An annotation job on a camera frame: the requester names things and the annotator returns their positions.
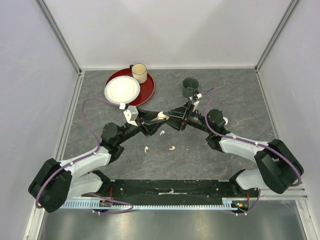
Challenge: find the slotted grey cable duct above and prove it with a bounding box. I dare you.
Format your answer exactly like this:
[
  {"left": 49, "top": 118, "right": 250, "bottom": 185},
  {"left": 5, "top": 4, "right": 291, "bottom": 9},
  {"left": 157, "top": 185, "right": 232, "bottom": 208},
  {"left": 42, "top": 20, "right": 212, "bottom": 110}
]
[{"left": 60, "top": 195, "right": 240, "bottom": 211}]

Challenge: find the dark green mug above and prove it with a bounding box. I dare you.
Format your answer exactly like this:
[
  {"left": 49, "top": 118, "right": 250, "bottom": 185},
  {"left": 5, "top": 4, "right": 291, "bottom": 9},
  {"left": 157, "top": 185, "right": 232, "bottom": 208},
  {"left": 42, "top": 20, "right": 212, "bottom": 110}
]
[{"left": 182, "top": 77, "right": 200, "bottom": 98}]

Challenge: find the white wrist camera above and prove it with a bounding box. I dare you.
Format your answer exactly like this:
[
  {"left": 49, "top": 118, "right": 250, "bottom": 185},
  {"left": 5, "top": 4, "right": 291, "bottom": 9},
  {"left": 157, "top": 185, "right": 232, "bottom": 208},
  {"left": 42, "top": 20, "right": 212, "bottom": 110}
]
[
  {"left": 119, "top": 102, "right": 139, "bottom": 127},
  {"left": 188, "top": 91, "right": 203, "bottom": 105}
]

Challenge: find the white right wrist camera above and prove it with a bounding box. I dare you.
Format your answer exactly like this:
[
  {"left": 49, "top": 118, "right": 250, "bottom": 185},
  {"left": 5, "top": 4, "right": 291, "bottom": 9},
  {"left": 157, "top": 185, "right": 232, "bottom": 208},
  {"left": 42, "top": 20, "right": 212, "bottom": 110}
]
[{"left": 188, "top": 91, "right": 203, "bottom": 105}]

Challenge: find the cream ceramic mug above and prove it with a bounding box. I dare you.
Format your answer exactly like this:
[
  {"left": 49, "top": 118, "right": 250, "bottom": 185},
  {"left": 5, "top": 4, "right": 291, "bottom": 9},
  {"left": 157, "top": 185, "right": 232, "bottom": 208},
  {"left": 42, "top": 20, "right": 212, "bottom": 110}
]
[{"left": 129, "top": 63, "right": 148, "bottom": 84}]

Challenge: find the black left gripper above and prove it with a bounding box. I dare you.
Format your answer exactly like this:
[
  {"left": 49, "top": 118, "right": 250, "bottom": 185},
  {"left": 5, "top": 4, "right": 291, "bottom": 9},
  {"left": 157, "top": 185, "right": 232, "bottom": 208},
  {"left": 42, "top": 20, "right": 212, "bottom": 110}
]
[{"left": 116, "top": 106, "right": 167, "bottom": 145}]

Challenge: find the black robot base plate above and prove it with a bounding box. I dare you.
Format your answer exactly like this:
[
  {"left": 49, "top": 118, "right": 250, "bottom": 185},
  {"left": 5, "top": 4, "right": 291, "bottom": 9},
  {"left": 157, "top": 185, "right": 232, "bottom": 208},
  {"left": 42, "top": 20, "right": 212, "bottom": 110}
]
[{"left": 94, "top": 170, "right": 258, "bottom": 202}]

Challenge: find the round red tray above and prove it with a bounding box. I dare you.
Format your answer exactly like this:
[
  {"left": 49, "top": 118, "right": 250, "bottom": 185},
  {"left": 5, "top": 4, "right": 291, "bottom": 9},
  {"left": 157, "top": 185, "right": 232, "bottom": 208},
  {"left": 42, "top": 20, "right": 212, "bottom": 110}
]
[{"left": 105, "top": 68, "right": 155, "bottom": 106}]

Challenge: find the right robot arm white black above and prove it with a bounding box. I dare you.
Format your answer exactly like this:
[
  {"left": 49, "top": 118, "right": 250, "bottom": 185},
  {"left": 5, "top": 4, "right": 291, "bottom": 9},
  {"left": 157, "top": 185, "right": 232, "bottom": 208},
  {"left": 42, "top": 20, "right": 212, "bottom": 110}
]
[{"left": 157, "top": 101, "right": 304, "bottom": 197}]

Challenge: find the white paper plate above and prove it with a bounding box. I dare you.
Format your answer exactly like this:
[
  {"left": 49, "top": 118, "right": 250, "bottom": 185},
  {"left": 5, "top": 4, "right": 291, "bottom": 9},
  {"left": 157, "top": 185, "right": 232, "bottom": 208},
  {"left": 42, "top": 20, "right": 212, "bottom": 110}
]
[{"left": 104, "top": 75, "right": 140, "bottom": 104}]

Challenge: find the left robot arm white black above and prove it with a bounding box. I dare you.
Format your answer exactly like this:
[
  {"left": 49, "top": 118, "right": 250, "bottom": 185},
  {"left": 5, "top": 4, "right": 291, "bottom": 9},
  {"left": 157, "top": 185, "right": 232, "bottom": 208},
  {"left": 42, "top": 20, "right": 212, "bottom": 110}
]
[{"left": 28, "top": 107, "right": 170, "bottom": 213}]

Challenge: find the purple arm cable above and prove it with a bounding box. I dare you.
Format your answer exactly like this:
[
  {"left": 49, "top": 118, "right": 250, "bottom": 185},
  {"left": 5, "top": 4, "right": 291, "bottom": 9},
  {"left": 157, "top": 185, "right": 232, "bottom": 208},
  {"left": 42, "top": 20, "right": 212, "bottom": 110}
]
[
  {"left": 201, "top": 87, "right": 302, "bottom": 186},
  {"left": 34, "top": 97, "right": 126, "bottom": 209}
]

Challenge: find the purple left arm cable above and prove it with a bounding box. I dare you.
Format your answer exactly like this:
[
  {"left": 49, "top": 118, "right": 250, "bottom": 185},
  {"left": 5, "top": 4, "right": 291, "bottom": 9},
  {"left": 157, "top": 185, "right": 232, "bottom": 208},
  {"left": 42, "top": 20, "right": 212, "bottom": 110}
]
[{"left": 34, "top": 97, "right": 126, "bottom": 209}]

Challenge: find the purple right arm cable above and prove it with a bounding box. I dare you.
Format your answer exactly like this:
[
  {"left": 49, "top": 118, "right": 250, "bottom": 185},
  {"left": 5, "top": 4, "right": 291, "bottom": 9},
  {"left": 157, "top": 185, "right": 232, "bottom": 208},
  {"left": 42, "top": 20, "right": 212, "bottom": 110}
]
[{"left": 201, "top": 87, "right": 302, "bottom": 186}]

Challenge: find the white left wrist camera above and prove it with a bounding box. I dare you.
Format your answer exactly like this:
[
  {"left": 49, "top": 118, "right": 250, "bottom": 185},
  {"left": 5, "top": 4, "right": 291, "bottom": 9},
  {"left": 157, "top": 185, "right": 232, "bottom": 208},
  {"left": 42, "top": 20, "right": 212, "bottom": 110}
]
[{"left": 119, "top": 102, "right": 139, "bottom": 127}]

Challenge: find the beige earbud charging case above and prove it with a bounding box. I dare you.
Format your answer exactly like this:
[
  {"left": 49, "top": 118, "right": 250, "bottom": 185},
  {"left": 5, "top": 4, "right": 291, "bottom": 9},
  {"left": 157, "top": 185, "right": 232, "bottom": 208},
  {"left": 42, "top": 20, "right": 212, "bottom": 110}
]
[{"left": 157, "top": 111, "right": 170, "bottom": 120}]

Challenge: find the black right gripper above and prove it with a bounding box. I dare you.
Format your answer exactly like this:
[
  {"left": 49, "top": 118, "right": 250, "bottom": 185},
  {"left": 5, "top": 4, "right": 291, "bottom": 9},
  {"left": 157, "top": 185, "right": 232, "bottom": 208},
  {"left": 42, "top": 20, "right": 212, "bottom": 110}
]
[{"left": 163, "top": 99, "right": 213, "bottom": 134}]

